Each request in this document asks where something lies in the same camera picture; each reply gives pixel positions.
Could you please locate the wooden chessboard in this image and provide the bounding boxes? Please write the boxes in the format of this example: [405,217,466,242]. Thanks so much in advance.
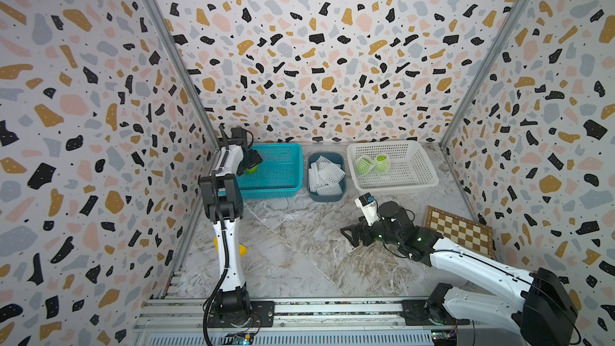
[424,206,495,259]

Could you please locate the yellow triangular plastic block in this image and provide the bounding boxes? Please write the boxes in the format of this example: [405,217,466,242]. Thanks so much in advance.
[213,238,248,257]

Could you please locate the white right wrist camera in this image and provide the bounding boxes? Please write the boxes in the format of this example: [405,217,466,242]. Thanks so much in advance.
[355,192,381,226]

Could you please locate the green custard apple dark spots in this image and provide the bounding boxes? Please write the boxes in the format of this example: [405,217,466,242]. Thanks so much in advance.
[244,165,259,174]

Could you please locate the dark blue net bin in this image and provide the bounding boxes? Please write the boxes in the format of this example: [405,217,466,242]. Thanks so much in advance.
[307,152,346,203]

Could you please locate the white foam nets pile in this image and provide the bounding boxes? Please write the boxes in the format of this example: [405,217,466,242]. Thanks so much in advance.
[308,155,346,197]

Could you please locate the aluminium corner post left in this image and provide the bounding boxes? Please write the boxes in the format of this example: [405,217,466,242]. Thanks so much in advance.
[143,0,219,149]

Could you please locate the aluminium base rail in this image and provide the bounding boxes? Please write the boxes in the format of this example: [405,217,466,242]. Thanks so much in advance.
[131,297,526,345]

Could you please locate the white plastic basket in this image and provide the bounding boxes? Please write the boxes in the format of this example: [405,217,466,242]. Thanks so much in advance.
[347,141,439,195]

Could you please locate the aluminium corner post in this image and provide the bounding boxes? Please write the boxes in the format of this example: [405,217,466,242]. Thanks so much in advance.
[143,0,219,149]
[439,0,530,152]

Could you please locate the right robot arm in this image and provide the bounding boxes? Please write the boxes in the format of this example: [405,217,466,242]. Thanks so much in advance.
[340,194,582,345]

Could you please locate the aluminium corner post right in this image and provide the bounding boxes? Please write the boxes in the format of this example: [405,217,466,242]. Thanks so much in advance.
[439,0,530,152]

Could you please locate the teal plastic basket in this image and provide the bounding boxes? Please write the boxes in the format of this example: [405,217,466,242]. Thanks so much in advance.
[237,144,304,200]

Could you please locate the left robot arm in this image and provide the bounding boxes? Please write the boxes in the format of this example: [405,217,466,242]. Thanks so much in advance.
[199,126,263,326]

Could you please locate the white foam net sleeve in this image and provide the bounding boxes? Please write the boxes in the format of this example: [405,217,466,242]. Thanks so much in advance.
[372,153,392,176]
[354,154,376,177]

